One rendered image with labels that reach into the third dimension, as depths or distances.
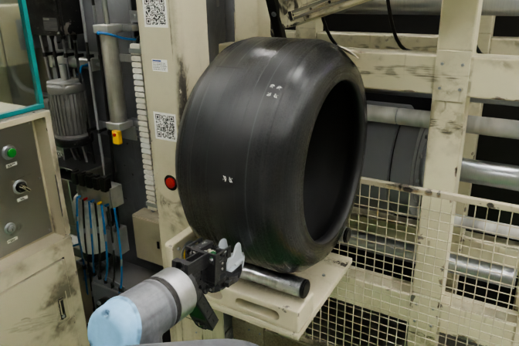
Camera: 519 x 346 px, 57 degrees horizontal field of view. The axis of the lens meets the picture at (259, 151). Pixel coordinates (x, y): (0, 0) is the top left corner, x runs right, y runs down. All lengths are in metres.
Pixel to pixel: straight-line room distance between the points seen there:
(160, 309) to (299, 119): 0.42
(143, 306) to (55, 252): 0.73
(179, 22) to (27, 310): 0.86
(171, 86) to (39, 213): 0.53
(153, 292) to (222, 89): 0.42
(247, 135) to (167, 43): 0.39
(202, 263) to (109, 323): 0.21
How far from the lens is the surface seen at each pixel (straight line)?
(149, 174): 1.38
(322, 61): 1.02
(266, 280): 1.16
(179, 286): 0.83
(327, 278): 1.36
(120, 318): 0.76
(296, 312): 1.14
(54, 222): 1.50
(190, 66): 1.22
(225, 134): 0.94
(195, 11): 1.24
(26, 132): 1.39
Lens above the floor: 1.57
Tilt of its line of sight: 20 degrees down
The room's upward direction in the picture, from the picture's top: 1 degrees counter-clockwise
